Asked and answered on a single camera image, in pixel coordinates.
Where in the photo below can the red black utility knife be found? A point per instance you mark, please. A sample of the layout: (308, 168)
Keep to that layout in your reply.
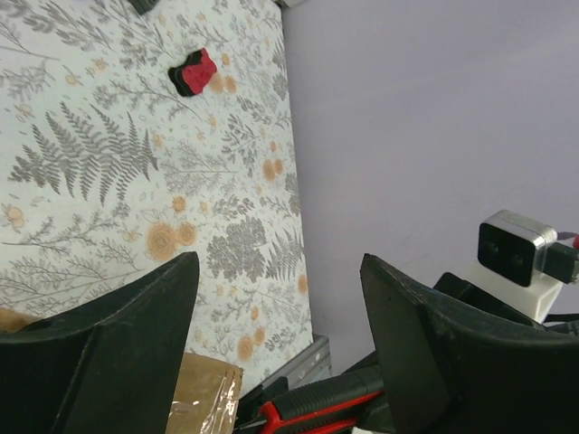
(327, 406)

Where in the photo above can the dark grey studded plate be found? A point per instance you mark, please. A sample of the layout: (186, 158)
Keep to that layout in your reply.
(143, 6)

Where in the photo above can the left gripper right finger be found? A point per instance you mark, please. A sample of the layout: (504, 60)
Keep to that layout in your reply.
(479, 371)

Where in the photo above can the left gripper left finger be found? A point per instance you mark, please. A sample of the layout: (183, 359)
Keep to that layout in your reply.
(107, 366)

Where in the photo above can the brown taped cardboard box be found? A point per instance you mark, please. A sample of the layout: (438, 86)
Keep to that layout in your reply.
(206, 394)

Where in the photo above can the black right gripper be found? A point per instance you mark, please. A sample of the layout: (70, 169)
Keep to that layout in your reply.
(470, 303)

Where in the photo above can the red black knife cap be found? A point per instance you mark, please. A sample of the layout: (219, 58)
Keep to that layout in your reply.
(191, 77)

